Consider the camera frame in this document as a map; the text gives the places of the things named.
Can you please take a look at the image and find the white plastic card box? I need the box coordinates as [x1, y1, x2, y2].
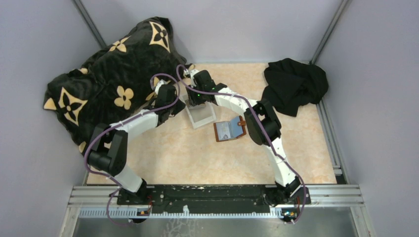
[180, 94, 216, 129]

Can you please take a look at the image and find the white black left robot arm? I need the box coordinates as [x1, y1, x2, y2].
[84, 84, 184, 204]

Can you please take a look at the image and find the aluminium frame rail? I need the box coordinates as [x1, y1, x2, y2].
[68, 185, 364, 219]

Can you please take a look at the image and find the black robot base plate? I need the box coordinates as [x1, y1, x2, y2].
[117, 184, 311, 215]

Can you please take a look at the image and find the black crumpled cloth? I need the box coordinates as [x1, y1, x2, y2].
[262, 58, 329, 117]

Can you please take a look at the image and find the brown leather card holder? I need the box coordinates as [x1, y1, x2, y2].
[213, 116, 247, 142]

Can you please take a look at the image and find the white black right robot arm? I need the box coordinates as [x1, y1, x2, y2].
[183, 69, 308, 207]

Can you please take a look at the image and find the black floral plush blanket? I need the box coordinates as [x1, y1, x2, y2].
[43, 17, 187, 153]

